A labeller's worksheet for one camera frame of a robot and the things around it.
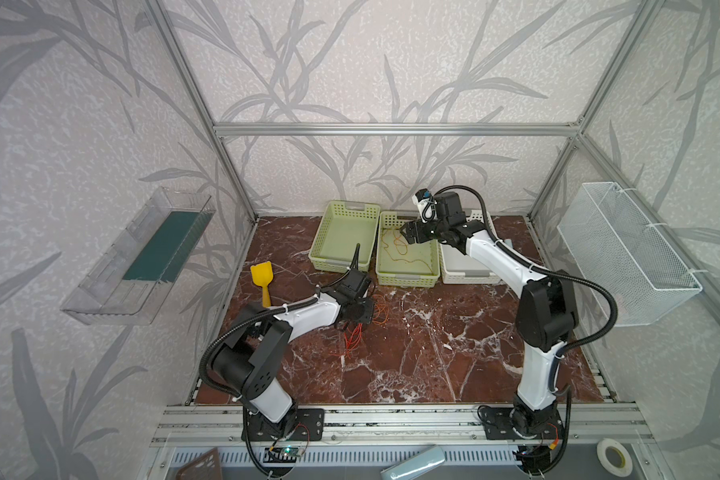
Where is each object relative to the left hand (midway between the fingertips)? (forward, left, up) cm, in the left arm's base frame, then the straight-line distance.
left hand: (372, 303), depth 92 cm
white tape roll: (-39, -55, -1) cm, 67 cm away
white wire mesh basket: (-9, -56, +32) cm, 65 cm away
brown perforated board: (-41, +38, -2) cm, 55 cm away
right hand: (+22, -12, +17) cm, 30 cm away
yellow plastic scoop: (+12, +38, -4) cm, 40 cm away
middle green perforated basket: (+17, -9, -2) cm, 19 cm away
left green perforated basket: (+35, +12, -2) cm, 37 cm away
